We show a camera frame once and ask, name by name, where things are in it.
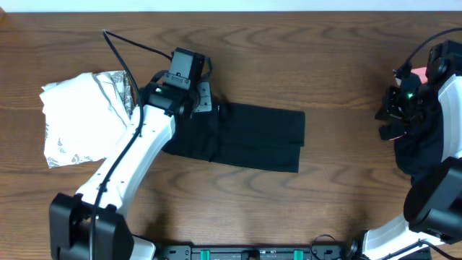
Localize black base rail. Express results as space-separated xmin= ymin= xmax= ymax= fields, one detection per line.
xmin=154 ymin=233 xmax=433 ymax=260

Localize pink garment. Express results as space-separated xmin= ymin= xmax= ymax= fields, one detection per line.
xmin=393 ymin=67 xmax=427 ymax=139

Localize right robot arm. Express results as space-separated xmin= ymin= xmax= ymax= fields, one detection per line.
xmin=349 ymin=40 xmax=461 ymax=259

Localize white patterned folded cloth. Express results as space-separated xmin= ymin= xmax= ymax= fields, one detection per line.
xmin=40 ymin=71 xmax=134 ymax=168

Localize black clothes pile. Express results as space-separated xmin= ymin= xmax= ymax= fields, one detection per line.
xmin=379 ymin=105 xmax=444 ymax=184

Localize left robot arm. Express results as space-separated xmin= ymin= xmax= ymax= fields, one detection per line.
xmin=49 ymin=48 xmax=212 ymax=260

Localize black t-shirt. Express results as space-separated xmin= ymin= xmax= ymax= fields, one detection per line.
xmin=162 ymin=103 xmax=305 ymax=173

